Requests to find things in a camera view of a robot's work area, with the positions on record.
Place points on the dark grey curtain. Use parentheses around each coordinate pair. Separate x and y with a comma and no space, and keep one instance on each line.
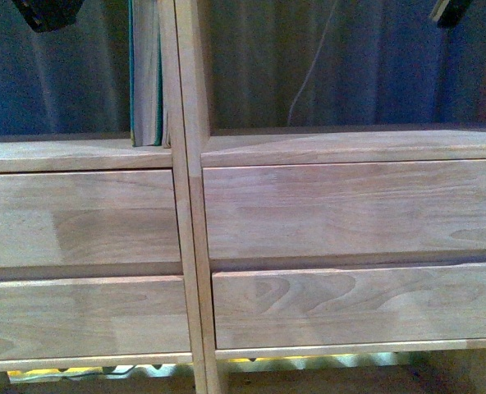
(274,63)

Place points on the upper right wooden drawer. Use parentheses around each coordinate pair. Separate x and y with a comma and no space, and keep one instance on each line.
(330,210)

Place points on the lower right wooden drawer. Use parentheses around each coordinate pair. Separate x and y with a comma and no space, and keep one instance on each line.
(326,307)

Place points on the left wooden shelf unit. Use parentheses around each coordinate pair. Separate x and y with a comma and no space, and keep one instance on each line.
(107,152)

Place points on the right wooden shelf unit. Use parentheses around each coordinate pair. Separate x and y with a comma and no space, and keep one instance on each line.
(336,155)

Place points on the lower left wooden drawer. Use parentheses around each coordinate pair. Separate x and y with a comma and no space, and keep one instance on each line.
(83,317)

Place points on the wooden shelf unit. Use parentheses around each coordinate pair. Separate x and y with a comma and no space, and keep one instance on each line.
(336,155)
(107,152)

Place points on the green cover book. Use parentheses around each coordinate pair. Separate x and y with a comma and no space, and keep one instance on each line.
(145,67)

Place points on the upper left wooden drawer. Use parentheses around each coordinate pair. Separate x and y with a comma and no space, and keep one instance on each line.
(87,218)

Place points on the wooden drawer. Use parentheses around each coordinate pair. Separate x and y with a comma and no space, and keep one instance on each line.
(326,307)
(87,218)
(83,317)
(330,210)

